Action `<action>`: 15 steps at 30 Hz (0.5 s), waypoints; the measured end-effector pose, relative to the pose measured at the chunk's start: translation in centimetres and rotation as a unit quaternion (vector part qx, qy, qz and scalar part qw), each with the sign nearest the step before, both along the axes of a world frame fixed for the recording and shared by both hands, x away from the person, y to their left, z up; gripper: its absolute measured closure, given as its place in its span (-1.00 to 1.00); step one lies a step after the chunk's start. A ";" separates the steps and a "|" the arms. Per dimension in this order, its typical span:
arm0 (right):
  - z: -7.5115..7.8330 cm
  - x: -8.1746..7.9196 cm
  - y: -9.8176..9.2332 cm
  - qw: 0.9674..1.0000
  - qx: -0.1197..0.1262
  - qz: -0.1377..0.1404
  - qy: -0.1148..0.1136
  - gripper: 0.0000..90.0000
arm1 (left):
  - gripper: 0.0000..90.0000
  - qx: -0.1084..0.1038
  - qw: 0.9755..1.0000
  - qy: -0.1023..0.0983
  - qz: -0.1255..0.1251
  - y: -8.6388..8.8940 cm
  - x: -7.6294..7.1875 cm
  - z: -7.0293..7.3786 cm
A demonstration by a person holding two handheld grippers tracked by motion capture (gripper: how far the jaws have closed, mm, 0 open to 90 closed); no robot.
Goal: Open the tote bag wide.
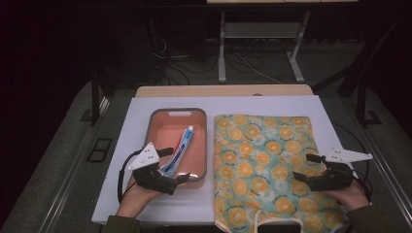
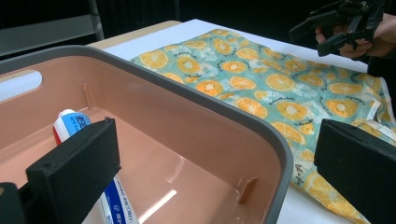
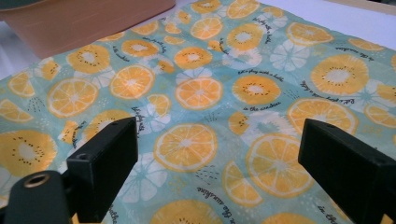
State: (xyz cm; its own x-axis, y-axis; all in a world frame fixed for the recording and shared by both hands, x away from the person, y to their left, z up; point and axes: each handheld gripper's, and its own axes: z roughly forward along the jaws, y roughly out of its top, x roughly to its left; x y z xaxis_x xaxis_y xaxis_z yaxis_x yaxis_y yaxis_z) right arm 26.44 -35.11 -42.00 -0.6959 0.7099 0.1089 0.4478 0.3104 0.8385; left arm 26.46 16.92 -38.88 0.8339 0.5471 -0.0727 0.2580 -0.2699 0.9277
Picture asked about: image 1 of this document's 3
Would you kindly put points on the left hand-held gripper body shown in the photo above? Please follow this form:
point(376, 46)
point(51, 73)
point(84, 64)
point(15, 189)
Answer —
point(152, 179)

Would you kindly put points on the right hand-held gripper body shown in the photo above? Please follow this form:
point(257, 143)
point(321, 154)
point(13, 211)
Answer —
point(336, 176)

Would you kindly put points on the pink basin with grey rim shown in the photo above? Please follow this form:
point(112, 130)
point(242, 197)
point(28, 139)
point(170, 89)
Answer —
point(176, 145)

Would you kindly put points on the blue and white toothpaste tube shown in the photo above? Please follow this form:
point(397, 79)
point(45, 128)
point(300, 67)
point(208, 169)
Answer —
point(181, 149)

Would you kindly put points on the orange-print cloth tote bag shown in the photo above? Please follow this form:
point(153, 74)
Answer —
point(268, 161)

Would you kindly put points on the person's right hand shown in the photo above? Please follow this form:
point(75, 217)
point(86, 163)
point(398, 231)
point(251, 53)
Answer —
point(350, 195)

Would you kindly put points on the person's left hand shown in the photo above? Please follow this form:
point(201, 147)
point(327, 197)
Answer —
point(136, 197)

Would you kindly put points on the white board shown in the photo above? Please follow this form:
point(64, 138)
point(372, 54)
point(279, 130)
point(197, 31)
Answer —
point(136, 129)

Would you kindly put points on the wooden table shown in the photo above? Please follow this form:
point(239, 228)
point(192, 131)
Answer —
point(194, 90)

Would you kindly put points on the black metal stand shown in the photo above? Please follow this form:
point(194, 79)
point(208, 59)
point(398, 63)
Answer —
point(95, 97)
point(361, 97)

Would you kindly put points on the grey metal stand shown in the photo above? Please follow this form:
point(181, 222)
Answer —
point(259, 30)

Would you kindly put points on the aluminium floor rail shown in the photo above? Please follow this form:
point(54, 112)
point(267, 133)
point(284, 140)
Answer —
point(388, 174)
point(74, 161)

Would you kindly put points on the black floor outlet frame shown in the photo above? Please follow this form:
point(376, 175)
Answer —
point(98, 150)

